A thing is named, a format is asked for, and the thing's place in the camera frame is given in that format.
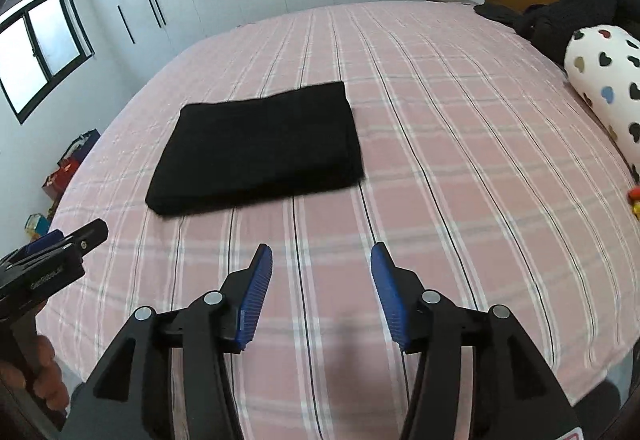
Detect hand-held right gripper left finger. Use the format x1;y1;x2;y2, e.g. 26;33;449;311
62;242;274;440

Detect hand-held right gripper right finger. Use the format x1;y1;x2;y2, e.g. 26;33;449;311
371;242;581;440

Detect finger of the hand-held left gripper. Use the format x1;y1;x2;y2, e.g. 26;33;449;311
25;219;110;259
27;229;65;251

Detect black pants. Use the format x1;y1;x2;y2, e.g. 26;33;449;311
145;80;364;219

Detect person's left hand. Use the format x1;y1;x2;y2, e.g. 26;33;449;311
0;335;71;413

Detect teal box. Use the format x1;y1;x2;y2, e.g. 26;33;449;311
25;214;51;238

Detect large red paper bag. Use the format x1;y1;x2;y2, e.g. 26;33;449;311
41;170;76;201

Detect navy blue paper bag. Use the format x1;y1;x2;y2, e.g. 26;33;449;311
59;130;101;165

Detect bed with pink striped sheet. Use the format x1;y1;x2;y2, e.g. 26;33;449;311
37;0;640;440

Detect black framed window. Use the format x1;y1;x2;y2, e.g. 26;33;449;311
0;0;96;125

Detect white heart print pillow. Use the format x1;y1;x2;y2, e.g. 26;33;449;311
564;24;640;183

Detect pile of black clothes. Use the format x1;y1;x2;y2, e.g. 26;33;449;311
474;0;640;65

